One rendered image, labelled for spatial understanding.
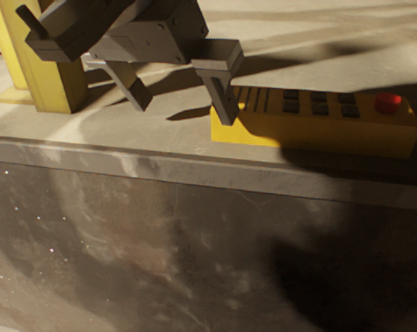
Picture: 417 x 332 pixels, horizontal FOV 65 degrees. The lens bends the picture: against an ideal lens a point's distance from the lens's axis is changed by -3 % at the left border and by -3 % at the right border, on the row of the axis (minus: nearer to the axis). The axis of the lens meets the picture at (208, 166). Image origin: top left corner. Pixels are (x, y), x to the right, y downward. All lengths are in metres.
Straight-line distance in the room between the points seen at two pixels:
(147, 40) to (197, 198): 0.22
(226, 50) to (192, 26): 0.04
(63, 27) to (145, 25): 0.07
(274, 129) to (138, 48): 0.18
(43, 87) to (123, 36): 0.24
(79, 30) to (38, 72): 0.27
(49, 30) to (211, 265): 0.40
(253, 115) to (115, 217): 0.26
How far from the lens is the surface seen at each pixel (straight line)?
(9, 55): 0.64
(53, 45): 0.28
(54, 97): 0.55
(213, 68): 0.32
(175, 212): 0.48
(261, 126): 0.41
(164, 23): 0.30
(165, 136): 0.45
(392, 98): 0.45
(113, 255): 0.61
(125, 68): 0.44
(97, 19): 0.29
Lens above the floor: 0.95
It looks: 38 degrees down
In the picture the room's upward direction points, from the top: 2 degrees counter-clockwise
